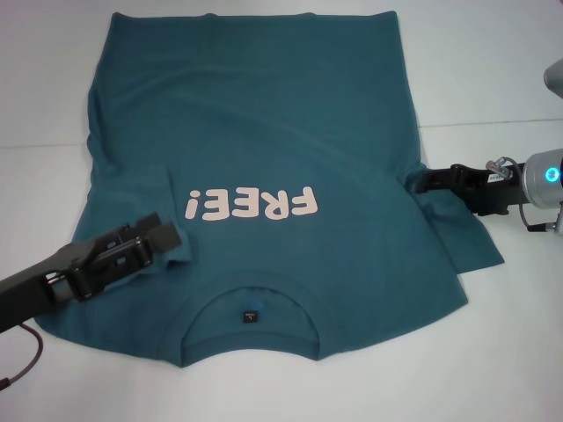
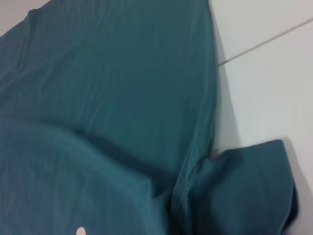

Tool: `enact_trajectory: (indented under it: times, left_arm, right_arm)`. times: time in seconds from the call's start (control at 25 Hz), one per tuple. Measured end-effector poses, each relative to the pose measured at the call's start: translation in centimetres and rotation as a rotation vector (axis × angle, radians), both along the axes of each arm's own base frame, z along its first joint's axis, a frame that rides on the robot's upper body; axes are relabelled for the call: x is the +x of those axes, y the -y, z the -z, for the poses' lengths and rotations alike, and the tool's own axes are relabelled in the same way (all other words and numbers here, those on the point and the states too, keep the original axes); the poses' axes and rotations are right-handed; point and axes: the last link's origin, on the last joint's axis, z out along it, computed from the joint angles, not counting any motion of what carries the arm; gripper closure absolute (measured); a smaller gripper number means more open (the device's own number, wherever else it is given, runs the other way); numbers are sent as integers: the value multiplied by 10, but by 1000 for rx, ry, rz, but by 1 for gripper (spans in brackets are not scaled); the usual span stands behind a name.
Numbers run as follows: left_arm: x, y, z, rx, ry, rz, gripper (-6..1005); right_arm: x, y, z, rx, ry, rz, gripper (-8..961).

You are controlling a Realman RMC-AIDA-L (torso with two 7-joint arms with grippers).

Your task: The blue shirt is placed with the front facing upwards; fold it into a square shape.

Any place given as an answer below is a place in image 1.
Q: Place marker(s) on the teal blue FREE t-shirt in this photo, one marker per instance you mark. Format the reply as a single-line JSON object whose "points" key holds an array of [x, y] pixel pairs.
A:
{"points": [[246, 132]]}

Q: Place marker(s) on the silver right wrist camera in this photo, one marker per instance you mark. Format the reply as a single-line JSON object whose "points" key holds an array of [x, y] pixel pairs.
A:
{"points": [[555, 79]]}

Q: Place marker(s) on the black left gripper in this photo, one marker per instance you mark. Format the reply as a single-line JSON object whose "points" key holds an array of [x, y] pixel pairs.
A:
{"points": [[31, 294]]}

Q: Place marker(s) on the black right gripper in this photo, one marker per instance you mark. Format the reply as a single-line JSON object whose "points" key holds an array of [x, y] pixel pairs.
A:
{"points": [[497, 193]]}

